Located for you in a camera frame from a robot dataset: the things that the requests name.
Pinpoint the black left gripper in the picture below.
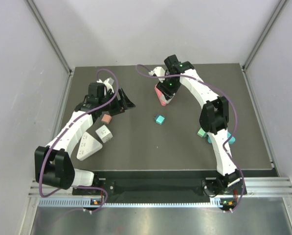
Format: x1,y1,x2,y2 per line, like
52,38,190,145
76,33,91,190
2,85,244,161
99,88,135,117

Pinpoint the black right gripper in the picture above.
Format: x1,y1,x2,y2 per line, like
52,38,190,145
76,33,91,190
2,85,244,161
156,74,180,100

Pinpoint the pink triangular power strip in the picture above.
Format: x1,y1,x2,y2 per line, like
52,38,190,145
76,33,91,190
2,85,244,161
155,85,172,106

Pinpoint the grey white cube adapter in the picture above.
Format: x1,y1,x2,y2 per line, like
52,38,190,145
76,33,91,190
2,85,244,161
95,125,113,143

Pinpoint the white tiger cube adapter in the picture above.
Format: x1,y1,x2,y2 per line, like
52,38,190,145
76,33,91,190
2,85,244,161
159,94,172,106

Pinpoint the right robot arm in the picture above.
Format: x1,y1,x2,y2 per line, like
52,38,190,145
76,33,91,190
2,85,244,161
149,55,241,194

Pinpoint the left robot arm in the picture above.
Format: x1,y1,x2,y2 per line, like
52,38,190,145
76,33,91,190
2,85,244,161
34,80,135,194

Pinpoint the salmon pink cube charger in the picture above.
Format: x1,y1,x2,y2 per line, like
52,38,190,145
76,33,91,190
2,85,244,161
101,114,112,124

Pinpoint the teal cube charger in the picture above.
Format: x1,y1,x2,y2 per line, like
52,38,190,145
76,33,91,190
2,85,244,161
154,115,165,125

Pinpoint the white triangular power strip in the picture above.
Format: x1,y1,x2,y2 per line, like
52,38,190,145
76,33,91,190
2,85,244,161
76,132,103,161

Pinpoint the mint green cube charger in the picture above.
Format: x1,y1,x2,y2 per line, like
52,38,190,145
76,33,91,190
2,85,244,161
197,128,207,138

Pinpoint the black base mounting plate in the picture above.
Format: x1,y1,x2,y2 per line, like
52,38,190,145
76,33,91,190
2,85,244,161
71,170,249,203

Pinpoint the teal triangular power strip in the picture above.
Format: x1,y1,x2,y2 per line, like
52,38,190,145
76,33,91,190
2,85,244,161
207,132,236,144

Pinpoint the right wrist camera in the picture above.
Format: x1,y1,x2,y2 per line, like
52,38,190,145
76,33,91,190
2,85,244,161
148,67,165,83

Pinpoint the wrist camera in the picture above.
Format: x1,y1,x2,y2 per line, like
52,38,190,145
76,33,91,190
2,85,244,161
97,77,114,95
148,67,165,83

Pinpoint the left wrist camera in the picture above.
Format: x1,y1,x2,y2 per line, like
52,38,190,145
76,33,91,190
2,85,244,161
97,77,114,95

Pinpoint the slotted cable duct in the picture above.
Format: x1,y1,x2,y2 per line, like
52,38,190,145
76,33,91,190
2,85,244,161
38,197,223,208

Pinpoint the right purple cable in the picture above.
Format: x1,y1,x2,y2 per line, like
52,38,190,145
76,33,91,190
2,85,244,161
135,64,244,211

